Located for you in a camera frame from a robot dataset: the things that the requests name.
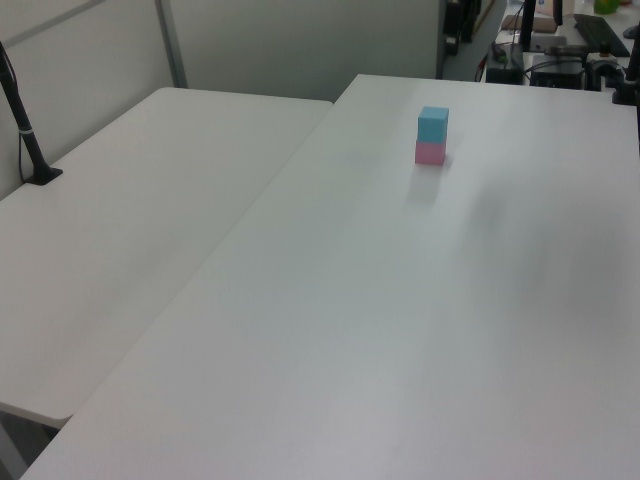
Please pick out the blue cube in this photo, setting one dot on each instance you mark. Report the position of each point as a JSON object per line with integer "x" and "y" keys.
{"x": 433, "y": 124}

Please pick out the pink cube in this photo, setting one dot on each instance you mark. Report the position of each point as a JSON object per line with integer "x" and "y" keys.
{"x": 430, "y": 152}

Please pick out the small black box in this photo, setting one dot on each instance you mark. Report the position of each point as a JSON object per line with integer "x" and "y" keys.
{"x": 502, "y": 75}

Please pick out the black electronic device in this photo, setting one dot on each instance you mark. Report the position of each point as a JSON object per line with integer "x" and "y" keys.
{"x": 557, "y": 70}

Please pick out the white small box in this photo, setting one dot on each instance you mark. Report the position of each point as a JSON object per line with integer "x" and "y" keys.
{"x": 543, "y": 41}

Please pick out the black monitor stand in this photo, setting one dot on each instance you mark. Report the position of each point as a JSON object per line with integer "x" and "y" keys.
{"x": 528, "y": 25}

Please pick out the brown cardboard box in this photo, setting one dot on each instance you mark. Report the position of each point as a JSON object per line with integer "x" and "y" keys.
{"x": 549, "y": 12}

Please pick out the black keyboard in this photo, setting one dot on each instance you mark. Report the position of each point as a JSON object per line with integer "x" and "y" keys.
{"x": 602, "y": 32}

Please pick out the green object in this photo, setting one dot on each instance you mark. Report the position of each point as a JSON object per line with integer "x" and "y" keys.
{"x": 605, "y": 6}

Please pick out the grey corner partition post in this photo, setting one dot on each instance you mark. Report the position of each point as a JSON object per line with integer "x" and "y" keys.
{"x": 171, "y": 45}

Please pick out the black camera pole with base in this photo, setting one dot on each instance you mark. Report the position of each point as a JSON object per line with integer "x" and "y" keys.
{"x": 25, "y": 132}

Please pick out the black table clamp mount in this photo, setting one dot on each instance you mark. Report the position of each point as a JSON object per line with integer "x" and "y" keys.
{"x": 617, "y": 80}

